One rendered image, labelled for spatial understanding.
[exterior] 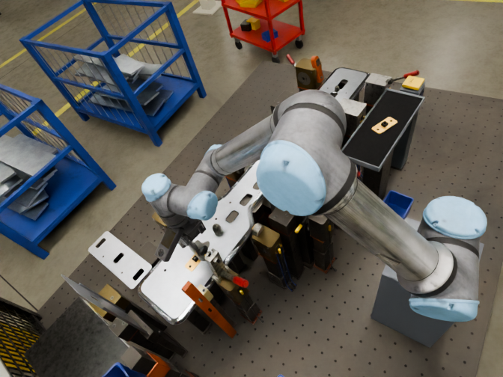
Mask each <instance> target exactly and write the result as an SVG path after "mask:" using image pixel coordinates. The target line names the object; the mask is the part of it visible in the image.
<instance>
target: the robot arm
mask: <svg viewBox="0 0 503 377"><path fill-rule="evenodd" d="M346 128H347V119H346V115H345V112H344V110H343V108H342V106H341V104H340V103H339V101H337V100H336V98H334V97H333V96H332V95H331V94H328V93H327V92H324V91H319V90H306V91H301V92H298V93H297V94H294V95H292V96H290V97H289V98H287V99H286V100H285V101H283V102H281V103H279V104H278V105H277V106H276V107H275V108H274V111H273V113H272V114H271V115H270V116H268V117H267V118H265V119H264V120H262V121H261V122H259V123H257V124H256V125H254V126H253V127H251V128H250V129H247V130H246V131H245V132H243V133H241V134H240V135H238V136H237V137H235V138H233V139H231V140H230V141H229V142H227V143H225V144H223V145H221V144H218V145H216V144H214V145H213V146H211V147H210V149H209V150H208V151H207V152H206V153H205V154H204V157H203V159H202V161H201V163H200V165H199V166H198V168H197V169H196V171H195V172H194V174H193V175H192V178H191V179H190V181H189V182H188V184H187V185H186V186H180V185H175V184H172V183H171V181H170V179H169V178H167V176H166V175H164V174H153V175H151V176H149V177H148V178H147V179H146V180H145V181H144V182H143V184H142V187H141V190H142V192H143V194H144V196H145V197H146V200H147V201H148V202H149V203H150V205H151V206H152V207H153V208H154V210H155V211H156V213H157V214H158V216H159V217H160V218H161V219H162V221H163V223H164V224H166V226H167V229H166V231H165V233H164V235H163V237H162V240H161V242H160V243H159V246H158V248H157V249H156V253H155V256H157V257H158V258H159V259H161V261H163V262H168V261H169V260H170V259H171V256H172V254H173V253H174V250H175V248H176V246H177V243H178V244H179V245H180V247H181V248H185V247H186V246H187V247H188V246H189V249H190V250H191V251H192V252H193V253H194V254H195V256H196V257H197V258H198V259H199V260H200V261H206V260H205V259H204V258H205V256H204V255H203V256H201V255H200V254H199V251H200V249H201V248H202V247H203V246H205V245H206V246H207V247H209V246H210V242H209V241H205V242H200V241H199V240H195V241H194V242H193V240H194V239H195V237H197V236H198V235H199V234H202V233H203V232H204V231H205V230H206V227H205V226H204V224H203V222H202V220H204V221H206V220H209V219H211V218H212V217H213V216H214V214H215V213H216V207H217V206H218V199H217V196H216V195H215V193H216V190H217V188H218V187H219V184H220V183H221V181H222V179H223V178H224V177H225V176H227V175H228V174H232V173H233V172H235V171H238V170H239V169H241V168H244V167H246V166H248V165H250V164H252V163H254V162H256V161H258V160H260V162H259V164H258V166H257V170H256V177H257V185H258V187H259V189H260V191H261V192H262V194H263V196H264V197H265V198H266V199H267V200H268V201H269V202H270V203H271V204H273V205H274V206H276V207H277V208H279V209H280V210H282V211H286V210H287V211H288V212H289V213H290V214H292V215H299V216H307V215H313V216H319V215H325V216H326V217H327V218H328V219H329V220H331V221H332V222H333V223H335V224H336V225H337V226H339V227H340V228H341V229H342V230H343V231H344V232H346V233H347V234H349V235H350V236H351V237H353V238H354V239H355V240H356V241H357V242H358V243H360V244H361V245H362V246H364V247H365V248H366V249H368V250H369V251H370V252H371V253H372V254H373V255H375V256H376V257H377V258H379V259H380V260H381V261H383V262H384V263H385V264H386V265H387V266H389V267H390V268H391V269H393V270H394V271H395V272H396V273H397V279H398V281H399V283H400V285H401V286H402V287H403V288H404V289H405V290H406V291H408V292H409V293H410V294H411V298H410V299H409V302H410V304H409V306H410V307H411V309H412V310H413V311H415V312H416V313H419V314H421V315H423V316H427V317H430V318H433V319H440V320H445V321H450V322H467V321H470V320H473V319H474V318H475V317H476V316H477V313H478V305H479V303H480V302H479V300H478V281H479V247H480V238H481V236H482V235H483V234H484V232H485V230H486V226H487V218H486V216H485V214H484V212H483V211H482V210H481V208H480V207H478V206H476V205H475V204H474V203H473V202H471V201H469V200H467V199H464V198H461V197H455V196H444V197H438V198H437V199H434V200H432V201H431V202H430V203H429V204H428V205H427V207H426V208H425V209H424V211H423V217H422V220H421V223H420V225H419V227H418V231H416V230H415V229H414V228H413V227H411V226H410V225H409V224H408V223H407V222H406V221H404V220H403V219H402V218H401V217H400V216H399V215H398V214H397V213H396V212H395V211H394V210H393V209H391V208H390V207H389V206H388V205H387V204H386V203H384V202H383V201H382V200H381V199H380V198H379V197H377V196H376V195H375V194H374V193H373V192H372V191H371V190H370V189H369V188H368V187H367V186H366V185H365V184H363V183H362V182H361V181H360V180H359V179H358V178H357V167H356V165H355V164H354V163H353V162H352V161H351V160H350V159H349V158H348V157H347V156H346V155H344V154H343V153H342V152H341V145H342V142H343V139H344V136H345V132H346ZM202 225H203V227H202Z"/></svg>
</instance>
